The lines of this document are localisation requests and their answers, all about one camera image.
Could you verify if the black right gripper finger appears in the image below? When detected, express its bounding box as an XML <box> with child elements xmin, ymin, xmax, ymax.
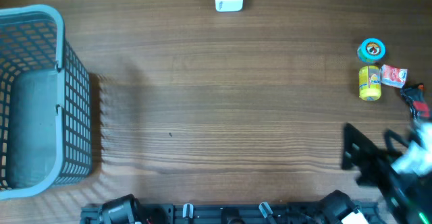
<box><xmin>341</xmin><ymin>123</ymin><xmax>383</xmax><ymax>170</ymax></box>
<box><xmin>383</xmin><ymin>130</ymin><xmax>412</xmax><ymax>153</ymax></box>

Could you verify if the red silver foil packet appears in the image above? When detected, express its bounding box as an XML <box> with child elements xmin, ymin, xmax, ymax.
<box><xmin>400</xmin><ymin>83</ymin><xmax>431</xmax><ymax>121</ymax></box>

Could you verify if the yellow cylindrical container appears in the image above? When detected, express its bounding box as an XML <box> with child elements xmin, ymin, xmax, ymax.
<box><xmin>358</xmin><ymin>65</ymin><xmax>381</xmax><ymax>101</ymax></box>

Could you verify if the red snack box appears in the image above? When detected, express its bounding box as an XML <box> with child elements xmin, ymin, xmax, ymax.
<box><xmin>380</xmin><ymin>65</ymin><xmax>408</xmax><ymax>88</ymax></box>

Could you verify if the teal tin can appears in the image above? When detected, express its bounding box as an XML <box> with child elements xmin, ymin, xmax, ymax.
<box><xmin>357</xmin><ymin>38</ymin><xmax>386</xmax><ymax>64</ymax></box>

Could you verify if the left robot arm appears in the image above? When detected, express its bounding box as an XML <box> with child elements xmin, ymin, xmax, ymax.
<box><xmin>98</xmin><ymin>194</ymin><xmax>144</xmax><ymax>224</ymax></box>

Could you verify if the grey plastic shopping basket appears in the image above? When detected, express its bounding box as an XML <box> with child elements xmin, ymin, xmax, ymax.
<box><xmin>1</xmin><ymin>5</ymin><xmax>92</xmax><ymax>200</ymax></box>

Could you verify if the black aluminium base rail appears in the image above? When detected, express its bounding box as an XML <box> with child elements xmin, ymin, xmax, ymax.
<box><xmin>80</xmin><ymin>202</ymin><xmax>385</xmax><ymax>224</ymax></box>

